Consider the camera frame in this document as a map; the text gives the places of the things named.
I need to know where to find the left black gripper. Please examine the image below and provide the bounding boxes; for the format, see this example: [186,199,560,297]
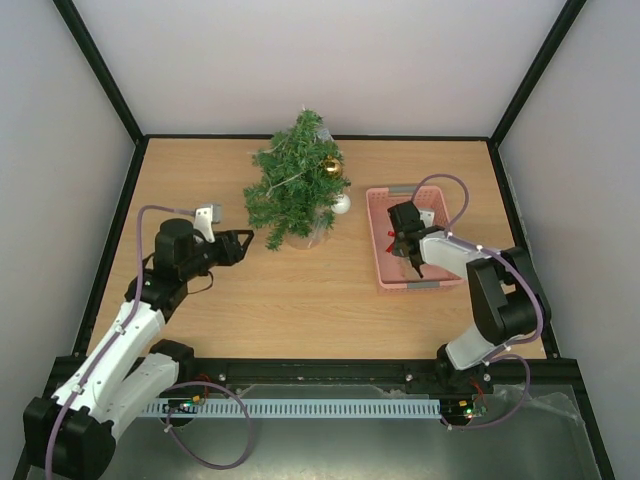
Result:
[181,230,255,280]

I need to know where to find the pink plastic basket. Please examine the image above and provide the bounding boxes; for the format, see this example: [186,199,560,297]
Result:
[366,185,465,294]

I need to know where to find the white ball ornament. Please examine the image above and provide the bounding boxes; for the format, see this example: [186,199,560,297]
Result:
[331,194,352,215]

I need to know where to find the small green christmas tree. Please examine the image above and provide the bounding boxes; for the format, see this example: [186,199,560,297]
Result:
[242,107,352,251]

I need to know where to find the clear string lights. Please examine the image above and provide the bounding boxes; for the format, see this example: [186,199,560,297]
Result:
[247,104,336,249]

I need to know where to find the silver gift box ornament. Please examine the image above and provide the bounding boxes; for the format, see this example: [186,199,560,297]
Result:
[316,127,334,142]

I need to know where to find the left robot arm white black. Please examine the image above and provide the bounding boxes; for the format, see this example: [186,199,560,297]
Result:
[23,211,254,479]

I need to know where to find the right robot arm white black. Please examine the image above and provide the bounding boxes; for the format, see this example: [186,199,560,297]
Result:
[388,201,551,392]

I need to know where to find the red ribbon bow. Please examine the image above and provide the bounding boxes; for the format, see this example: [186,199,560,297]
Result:
[386,230,396,255]

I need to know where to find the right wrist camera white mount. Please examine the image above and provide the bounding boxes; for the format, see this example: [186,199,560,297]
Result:
[418,208,435,228]

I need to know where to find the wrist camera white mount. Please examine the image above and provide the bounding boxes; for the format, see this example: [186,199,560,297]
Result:
[418,208,435,228]
[193,203,222,243]

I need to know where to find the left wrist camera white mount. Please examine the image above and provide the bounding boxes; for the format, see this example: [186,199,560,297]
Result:
[193,203,222,243]

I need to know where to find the black aluminium rail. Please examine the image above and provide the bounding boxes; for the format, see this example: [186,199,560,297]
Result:
[49,357,581,396]

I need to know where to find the purple floor cable loop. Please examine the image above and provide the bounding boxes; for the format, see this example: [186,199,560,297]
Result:
[162,380,255,470]

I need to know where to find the light blue cable duct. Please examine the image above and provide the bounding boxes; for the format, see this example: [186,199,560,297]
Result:
[174,398,441,420]

